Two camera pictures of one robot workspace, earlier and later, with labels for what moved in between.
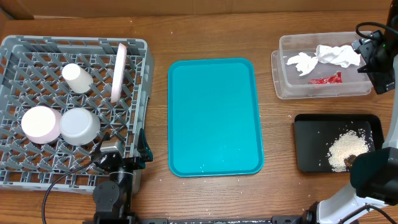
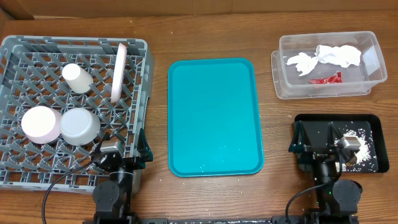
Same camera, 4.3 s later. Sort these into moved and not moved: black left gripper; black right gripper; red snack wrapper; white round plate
Moved: black right gripper
Not moved: red snack wrapper; black left gripper; white round plate
